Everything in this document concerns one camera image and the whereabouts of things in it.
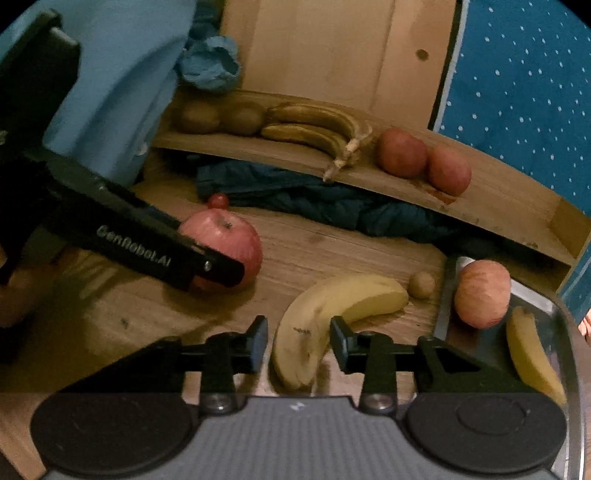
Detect shelf apple right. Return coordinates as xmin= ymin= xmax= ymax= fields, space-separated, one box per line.
xmin=427 ymin=145 xmax=472 ymax=196

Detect curved yellow banana back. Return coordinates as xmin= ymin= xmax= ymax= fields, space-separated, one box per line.
xmin=271 ymin=273 xmax=409 ymax=390

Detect person left hand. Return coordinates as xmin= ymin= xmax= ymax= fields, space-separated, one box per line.
xmin=1 ymin=248 xmax=79 ymax=328

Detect shelf kiwi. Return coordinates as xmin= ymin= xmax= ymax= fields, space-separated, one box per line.
xmin=176 ymin=100 xmax=221 ymax=134
xmin=221 ymin=101 xmax=266 ymax=136

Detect red cherry tomato back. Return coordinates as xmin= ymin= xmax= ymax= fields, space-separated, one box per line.
xmin=207 ymin=193 xmax=229 ymax=210

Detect red apple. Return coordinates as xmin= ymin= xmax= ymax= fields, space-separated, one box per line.
xmin=178 ymin=208 xmax=263 ymax=293
xmin=454 ymin=260 xmax=511 ymax=329

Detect wooden desk shelf riser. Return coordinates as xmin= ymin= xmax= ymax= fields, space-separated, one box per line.
xmin=152 ymin=94 xmax=590 ymax=266

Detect long yellow banana front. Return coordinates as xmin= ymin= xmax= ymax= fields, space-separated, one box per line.
xmin=506 ymin=306 xmax=567 ymax=407

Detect light blue hanging shirt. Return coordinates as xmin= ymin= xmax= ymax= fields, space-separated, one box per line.
xmin=1 ymin=1 xmax=197 ymax=186

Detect blue dotted fabric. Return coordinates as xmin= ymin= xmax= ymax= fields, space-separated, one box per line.
xmin=428 ymin=0 xmax=591 ymax=324

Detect shelf apple left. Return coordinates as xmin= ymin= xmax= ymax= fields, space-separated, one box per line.
xmin=376 ymin=127 xmax=428 ymax=179

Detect shelf apple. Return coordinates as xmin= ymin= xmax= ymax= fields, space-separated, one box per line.
xmin=427 ymin=145 xmax=472 ymax=196
xmin=376 ymin=127 xmax=428 ymax=179

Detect shelf kiwi right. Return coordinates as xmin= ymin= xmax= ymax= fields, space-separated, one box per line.
xmin=221 ymin=101 xmax=266 ymax=136

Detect shelf kiwi left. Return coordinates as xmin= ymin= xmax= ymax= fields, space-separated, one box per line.
xmin=176 ymin=100 xmax=221 ymax=134

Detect crumpled blue cloth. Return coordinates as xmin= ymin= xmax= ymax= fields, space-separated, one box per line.
xmin=177 ymin=22 xmax=242 ymax=93

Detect metal baking tray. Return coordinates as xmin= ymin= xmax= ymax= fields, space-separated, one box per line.
xmin=434 ymin=257 xmax=590 ymax=479

